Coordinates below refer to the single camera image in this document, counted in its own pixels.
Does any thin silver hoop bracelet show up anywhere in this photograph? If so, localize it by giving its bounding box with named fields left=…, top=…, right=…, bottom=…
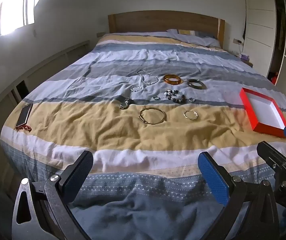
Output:
left=183, top=110, right=199, bottom=121

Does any striped duvet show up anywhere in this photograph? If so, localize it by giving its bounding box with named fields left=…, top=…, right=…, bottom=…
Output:
left=1, top=31, right=286, bottom=240

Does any striped pillow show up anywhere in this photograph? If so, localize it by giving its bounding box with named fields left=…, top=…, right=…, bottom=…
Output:
left=167, top=29, right=221, bottom=48

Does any dark green bangle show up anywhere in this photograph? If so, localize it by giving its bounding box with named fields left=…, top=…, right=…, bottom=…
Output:
left=187, top=79, right=207, bottom=90

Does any white wardrobe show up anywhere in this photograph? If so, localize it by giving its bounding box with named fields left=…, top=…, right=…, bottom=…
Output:
left=243, top=0, right=286, bottom=105

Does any wooden headboard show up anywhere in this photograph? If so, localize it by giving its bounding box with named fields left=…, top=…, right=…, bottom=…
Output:
left=108, top=10, right=225, bottom=48

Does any pearl chain necklace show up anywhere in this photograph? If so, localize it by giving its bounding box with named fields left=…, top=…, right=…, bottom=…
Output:
left=136, top=69, right=159, bottom=86

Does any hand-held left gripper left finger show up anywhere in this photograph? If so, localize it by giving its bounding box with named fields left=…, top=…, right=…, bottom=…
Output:
left=11, top=150, right=94, bottom=240

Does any low wooden wall cabinet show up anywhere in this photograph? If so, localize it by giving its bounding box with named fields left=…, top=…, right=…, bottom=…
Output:
left=0, top=40, right=91, bottom=185

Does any black smartphone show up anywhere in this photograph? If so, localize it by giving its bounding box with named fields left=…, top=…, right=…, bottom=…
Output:
left=16, top=103, right=33, bottom=127

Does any thin gold bangle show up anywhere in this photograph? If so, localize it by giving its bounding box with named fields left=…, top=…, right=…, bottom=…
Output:
left=139, top=107, right=167, bottom=125

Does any brown bead bracelet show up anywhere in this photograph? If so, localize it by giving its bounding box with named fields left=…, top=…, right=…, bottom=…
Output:
left=170, top=94, right=186, bottom=104

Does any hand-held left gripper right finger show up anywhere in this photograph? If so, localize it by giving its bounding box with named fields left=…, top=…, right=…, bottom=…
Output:
left=198, top=151, right=281, bottom=240

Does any red phone tassel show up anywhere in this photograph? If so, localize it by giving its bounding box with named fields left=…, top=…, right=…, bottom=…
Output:
left=14, top=124, right=33, bottom=132

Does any window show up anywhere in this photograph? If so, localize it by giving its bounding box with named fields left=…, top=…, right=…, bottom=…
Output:
left=0, top=0, right=54, bottom=46

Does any silver wrist watch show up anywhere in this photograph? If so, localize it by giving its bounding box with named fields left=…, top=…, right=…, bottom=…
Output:
left=119, top=97, right=131, bottom=110

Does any pale blue bead bracelet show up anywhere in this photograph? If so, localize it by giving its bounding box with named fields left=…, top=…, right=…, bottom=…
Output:
left=163, top=89, right=181, bottom=100

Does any red cardboard box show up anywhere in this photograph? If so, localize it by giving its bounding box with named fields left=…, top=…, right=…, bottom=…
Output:
left=239, top=87, right=286, bottom=138

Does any wooden nightstand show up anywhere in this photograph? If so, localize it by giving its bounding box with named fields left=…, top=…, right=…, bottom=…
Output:
left=235, top=54, right=254, bottom=68

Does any amber bangle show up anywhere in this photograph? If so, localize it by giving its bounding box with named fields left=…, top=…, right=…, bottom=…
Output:
left=163, top=74, right=184, bottom=85

